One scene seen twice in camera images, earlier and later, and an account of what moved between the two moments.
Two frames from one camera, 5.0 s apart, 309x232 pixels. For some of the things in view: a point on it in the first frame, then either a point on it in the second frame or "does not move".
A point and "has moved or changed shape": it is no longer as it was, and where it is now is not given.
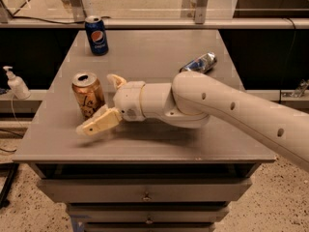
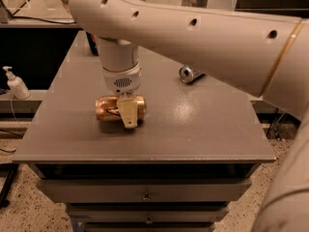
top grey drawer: x=148 y=190 does not move
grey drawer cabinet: x=141 y=175 does not move
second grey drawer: x=148 y=213 does not move
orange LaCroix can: x=88 y=93 has moved or changed shape
